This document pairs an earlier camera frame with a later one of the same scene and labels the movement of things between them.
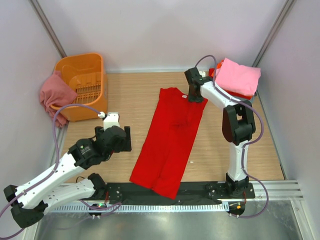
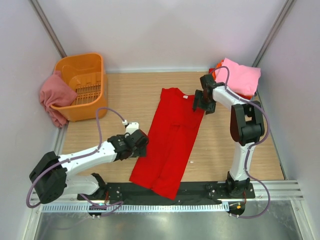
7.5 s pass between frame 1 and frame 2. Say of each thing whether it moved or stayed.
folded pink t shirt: stayed
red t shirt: stayed
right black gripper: moved
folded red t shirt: stayed
